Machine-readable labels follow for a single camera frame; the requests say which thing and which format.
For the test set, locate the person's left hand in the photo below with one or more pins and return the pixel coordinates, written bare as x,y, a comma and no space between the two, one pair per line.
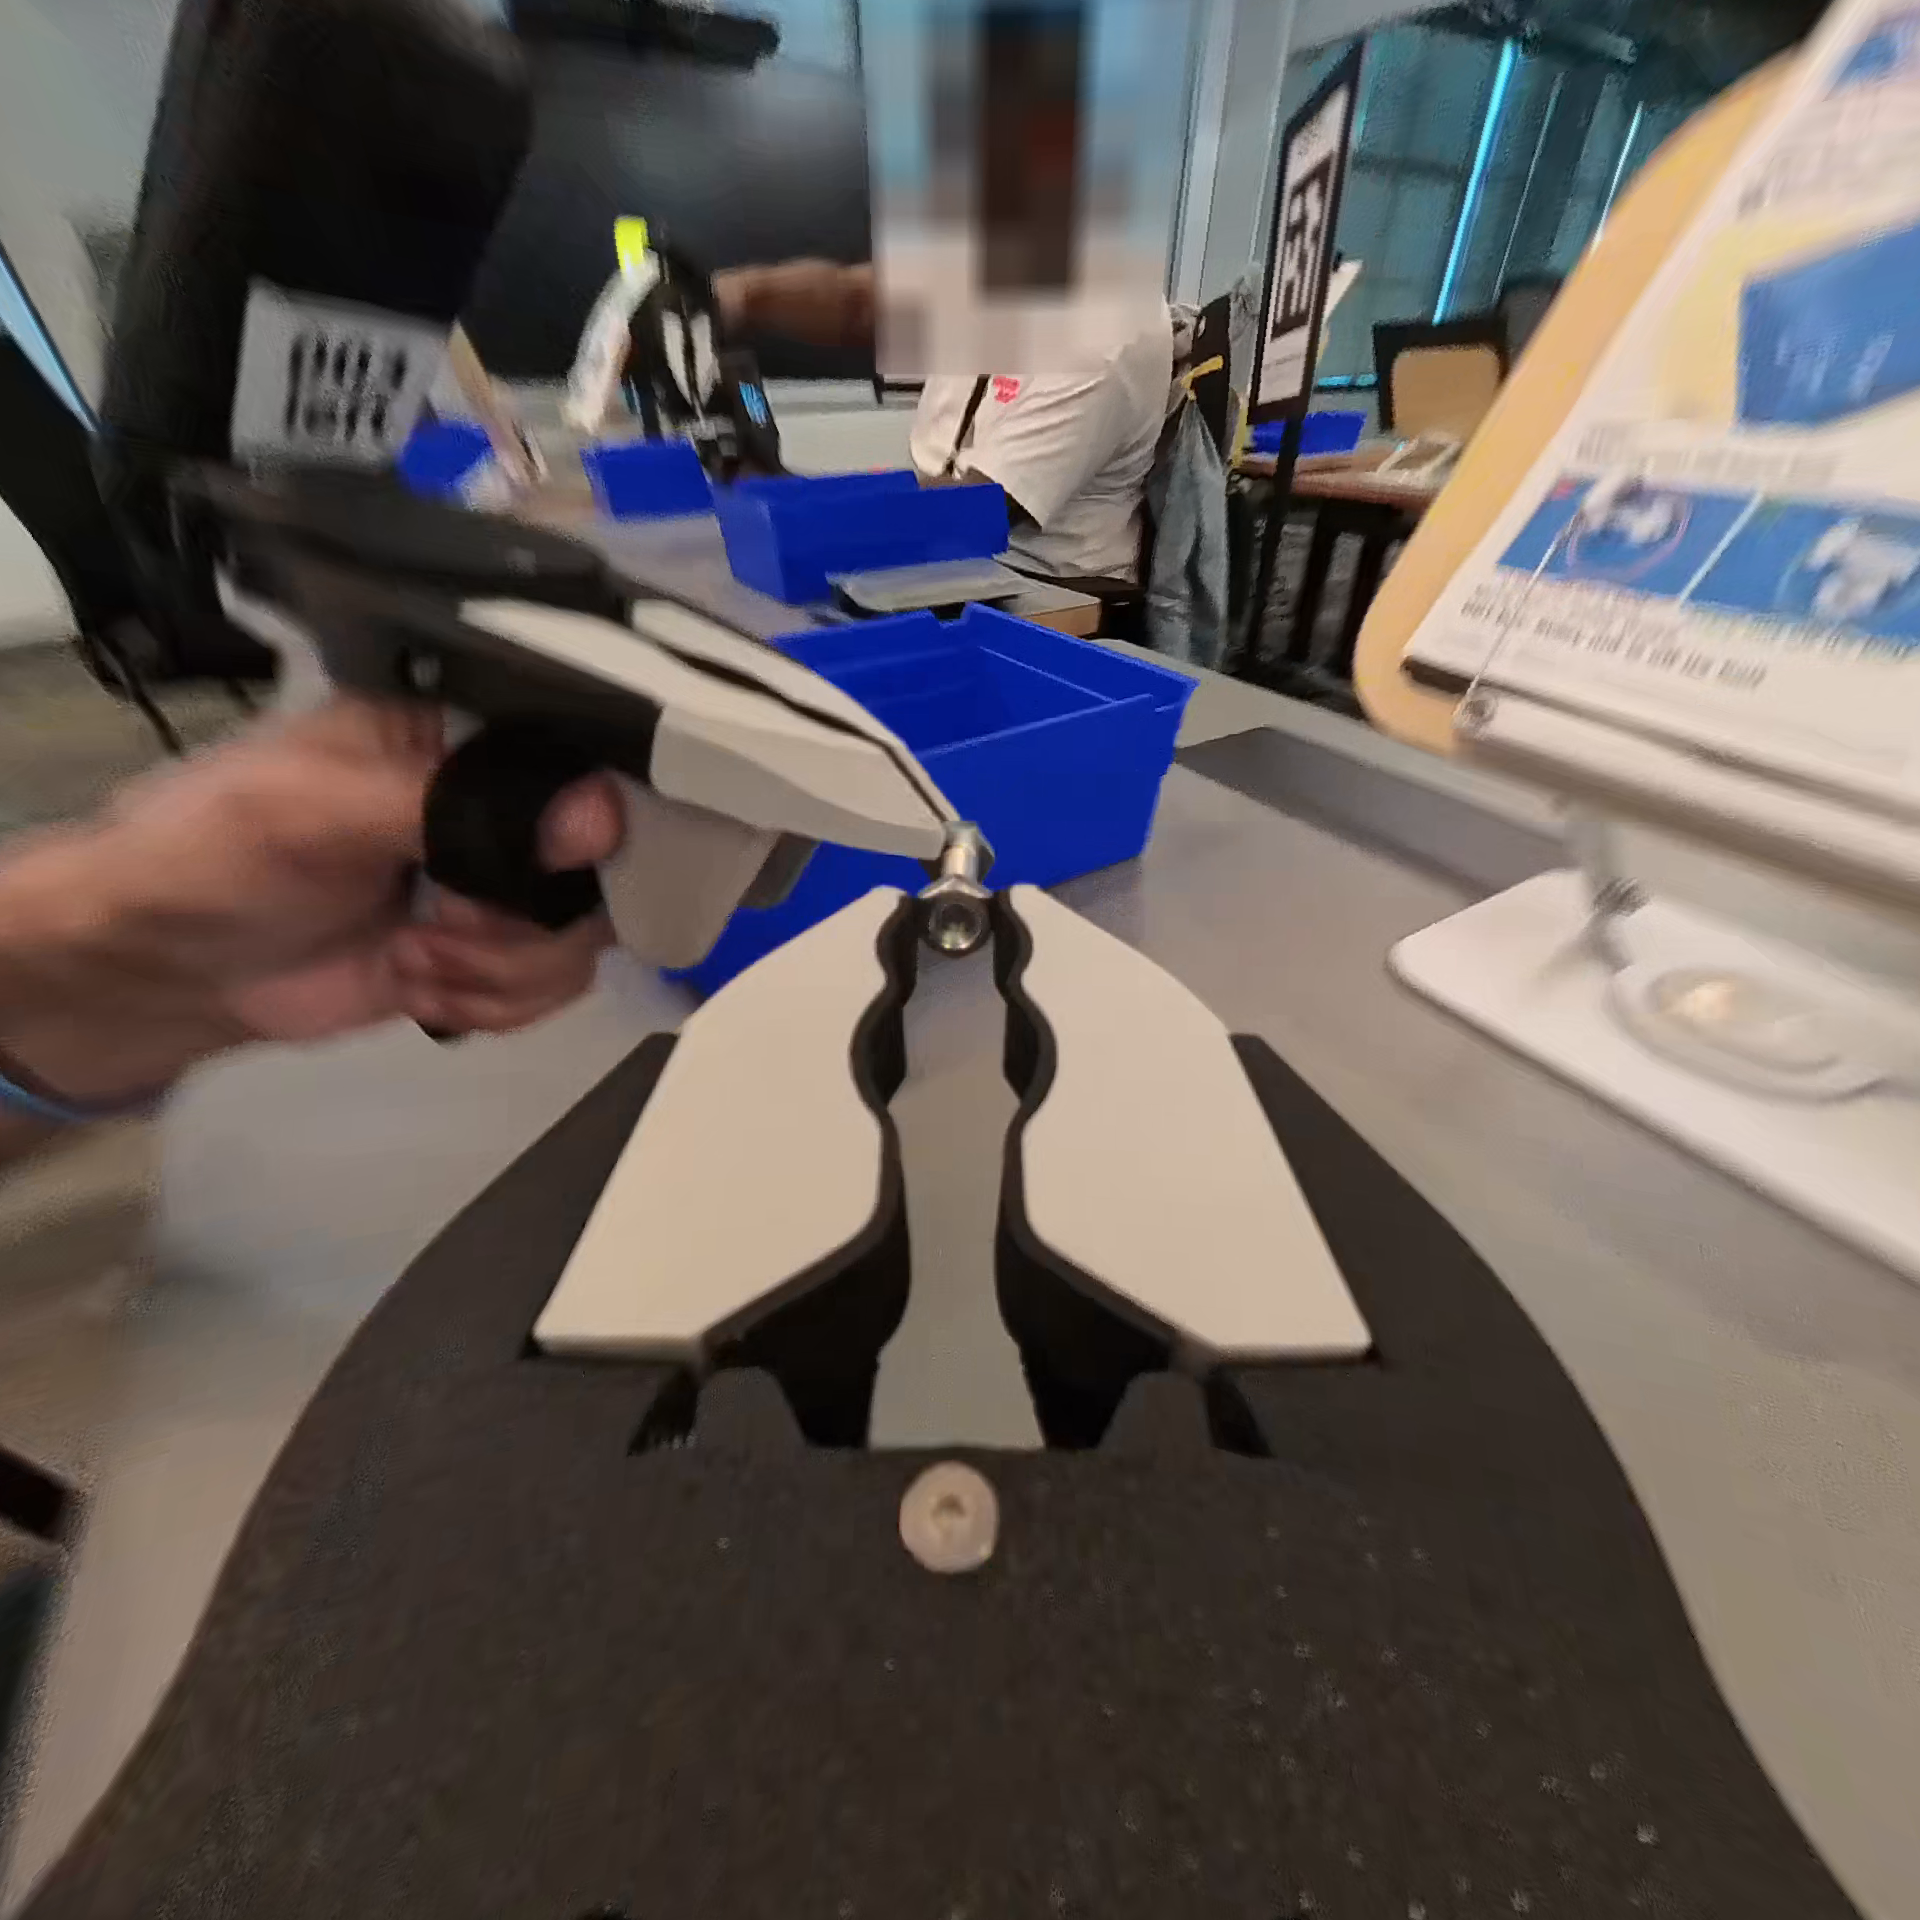
238,901

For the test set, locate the blue wristband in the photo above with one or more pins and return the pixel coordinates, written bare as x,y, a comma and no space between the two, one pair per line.
36,1096

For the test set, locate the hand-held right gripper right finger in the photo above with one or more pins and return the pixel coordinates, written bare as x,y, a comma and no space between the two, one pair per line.
1185,1185

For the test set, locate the black monitor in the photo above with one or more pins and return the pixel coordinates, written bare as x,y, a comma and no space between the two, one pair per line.
752,179

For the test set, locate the printed instruction sheet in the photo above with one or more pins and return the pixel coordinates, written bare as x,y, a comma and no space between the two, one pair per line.
1741,451

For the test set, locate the white document stand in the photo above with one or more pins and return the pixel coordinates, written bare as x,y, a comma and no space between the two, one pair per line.
1680,1051

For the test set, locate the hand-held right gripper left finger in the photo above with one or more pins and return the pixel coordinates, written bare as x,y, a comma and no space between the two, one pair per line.
721,1185

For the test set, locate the grey desk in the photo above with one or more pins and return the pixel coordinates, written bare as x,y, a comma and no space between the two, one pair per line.
1562,1411

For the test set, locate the blue plastic bin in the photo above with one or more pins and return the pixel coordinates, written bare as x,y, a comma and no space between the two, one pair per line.
1053,751
644,482
445,458
858,526

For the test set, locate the black white marker board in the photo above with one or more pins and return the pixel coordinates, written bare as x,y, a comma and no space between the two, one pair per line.
1306,210

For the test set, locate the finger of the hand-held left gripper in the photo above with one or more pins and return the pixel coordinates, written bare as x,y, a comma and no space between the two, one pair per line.
796,696
721,754

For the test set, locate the grey metal plate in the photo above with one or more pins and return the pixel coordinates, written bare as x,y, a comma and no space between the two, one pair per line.
933,585

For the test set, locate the denim jacket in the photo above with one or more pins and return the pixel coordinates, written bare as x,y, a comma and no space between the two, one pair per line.
1190,526

